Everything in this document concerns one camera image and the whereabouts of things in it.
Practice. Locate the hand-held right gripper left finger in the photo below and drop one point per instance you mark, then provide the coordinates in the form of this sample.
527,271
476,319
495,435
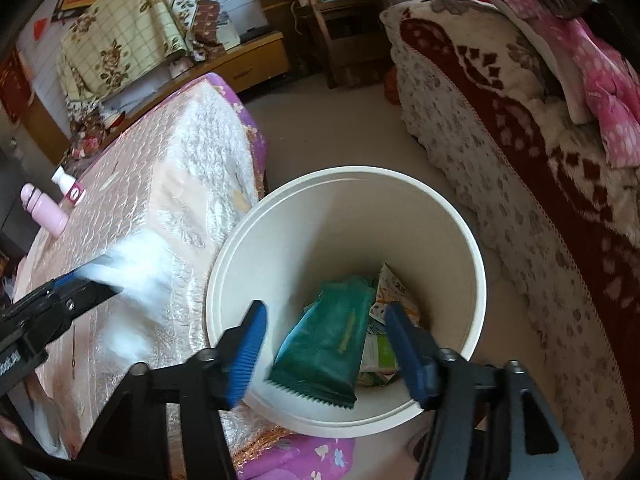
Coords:
250,355

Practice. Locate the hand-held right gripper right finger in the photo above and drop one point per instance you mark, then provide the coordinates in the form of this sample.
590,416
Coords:
407,355

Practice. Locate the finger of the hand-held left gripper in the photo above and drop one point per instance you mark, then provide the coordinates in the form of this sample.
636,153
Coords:
75,302
75,272

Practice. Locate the green white carton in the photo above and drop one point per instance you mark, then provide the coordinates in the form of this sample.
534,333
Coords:
380,355

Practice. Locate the clear plastic bag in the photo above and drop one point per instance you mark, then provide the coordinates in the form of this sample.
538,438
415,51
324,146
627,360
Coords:
135,270

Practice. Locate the teal plastic packet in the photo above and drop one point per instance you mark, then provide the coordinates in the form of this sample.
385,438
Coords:
320,340

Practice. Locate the white orange snack wrapper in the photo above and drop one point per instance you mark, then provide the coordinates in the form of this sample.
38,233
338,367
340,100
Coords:
390,285

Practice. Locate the white plastic bucket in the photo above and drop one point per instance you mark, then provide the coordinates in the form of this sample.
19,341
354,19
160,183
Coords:
350,220

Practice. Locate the white bottle pink label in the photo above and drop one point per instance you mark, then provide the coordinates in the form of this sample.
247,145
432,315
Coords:
67,185

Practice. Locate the pile of red packages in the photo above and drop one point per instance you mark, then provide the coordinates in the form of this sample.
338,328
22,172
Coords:
85,140

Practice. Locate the table with lace cover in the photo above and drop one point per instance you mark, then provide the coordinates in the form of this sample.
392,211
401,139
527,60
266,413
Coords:
190,170

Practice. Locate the white red bowl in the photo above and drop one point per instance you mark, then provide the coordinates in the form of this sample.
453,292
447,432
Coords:
114,117

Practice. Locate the floral blanket covered sofa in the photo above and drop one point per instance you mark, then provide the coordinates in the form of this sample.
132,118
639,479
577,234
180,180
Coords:
500,160

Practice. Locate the small red flag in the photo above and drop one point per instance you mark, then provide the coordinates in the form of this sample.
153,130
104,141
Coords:
41,29

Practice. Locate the cream floral cloth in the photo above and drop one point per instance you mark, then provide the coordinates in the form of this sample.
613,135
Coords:
125,30

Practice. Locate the red plastic bag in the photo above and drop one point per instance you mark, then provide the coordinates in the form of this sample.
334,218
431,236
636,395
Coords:
391,85

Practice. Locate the wooden cabinet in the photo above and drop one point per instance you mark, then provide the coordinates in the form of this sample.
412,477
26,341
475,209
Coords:
250,65

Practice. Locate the black flat box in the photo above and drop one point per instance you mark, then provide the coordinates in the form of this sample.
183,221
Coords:
255,34

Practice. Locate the dark wooden rack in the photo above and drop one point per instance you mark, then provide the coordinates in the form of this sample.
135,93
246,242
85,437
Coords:
330,25

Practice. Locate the pink floral garment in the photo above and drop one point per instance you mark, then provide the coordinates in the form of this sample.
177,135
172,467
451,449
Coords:
600,75

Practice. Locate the red knot wall hanging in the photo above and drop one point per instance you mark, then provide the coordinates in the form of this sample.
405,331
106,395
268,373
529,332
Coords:
15,87

